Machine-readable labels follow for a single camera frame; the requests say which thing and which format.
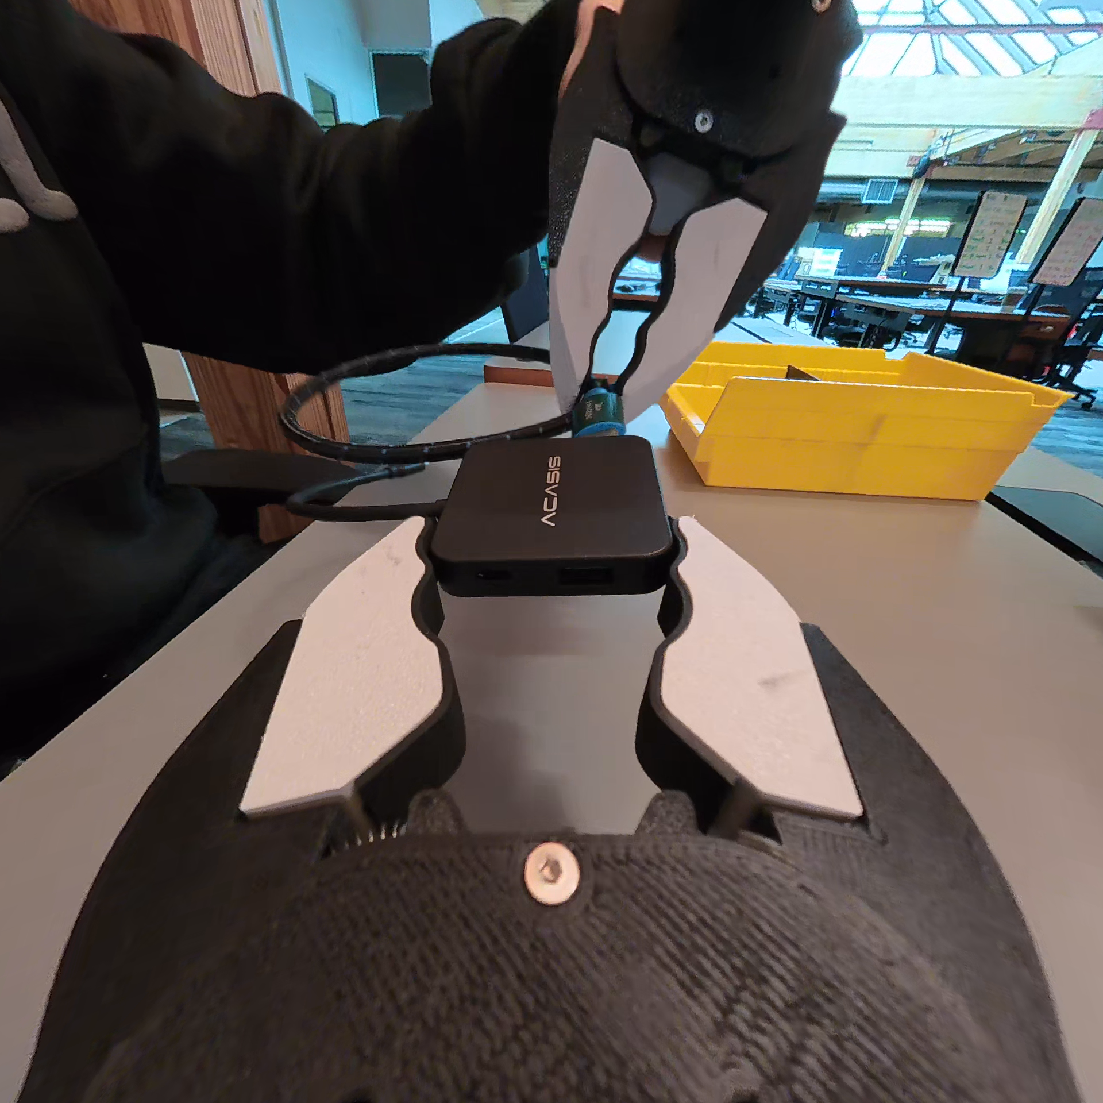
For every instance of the black usb hub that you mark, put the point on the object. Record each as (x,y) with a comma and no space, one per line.
(552,508)

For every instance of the black desk mat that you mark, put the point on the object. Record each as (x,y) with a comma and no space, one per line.
(1060,517)

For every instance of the row of office desks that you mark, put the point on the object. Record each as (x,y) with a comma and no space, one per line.
(905,306)

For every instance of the black office chair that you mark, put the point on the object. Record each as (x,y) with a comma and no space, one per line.
(1069,353)

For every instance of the person's black hoodie torso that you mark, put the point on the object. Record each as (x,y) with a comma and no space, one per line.
(95,344)

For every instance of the person's left forearm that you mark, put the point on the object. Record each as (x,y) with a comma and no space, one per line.
(431,172)

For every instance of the whiteboard on stand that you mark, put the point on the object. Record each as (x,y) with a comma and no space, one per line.
(991,233)
(1071,243)

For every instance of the yellow plastic bin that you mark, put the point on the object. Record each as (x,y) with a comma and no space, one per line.
(862,448)

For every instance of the wall air vent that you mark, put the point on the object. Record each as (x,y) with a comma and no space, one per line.
(880,190)

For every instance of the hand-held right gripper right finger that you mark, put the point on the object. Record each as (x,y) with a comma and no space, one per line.
(750,689)

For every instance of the black chair armrest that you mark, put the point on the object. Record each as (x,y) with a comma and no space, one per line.
(233,482)

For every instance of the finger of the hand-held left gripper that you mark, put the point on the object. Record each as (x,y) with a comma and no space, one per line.
(703,283)
(595,249)

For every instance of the person's left hand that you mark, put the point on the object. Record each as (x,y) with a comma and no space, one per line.
(597,8)

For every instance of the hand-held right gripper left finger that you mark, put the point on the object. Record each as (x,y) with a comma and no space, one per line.
(345,680)

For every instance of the black chair back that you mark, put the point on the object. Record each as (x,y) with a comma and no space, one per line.
(527,300)

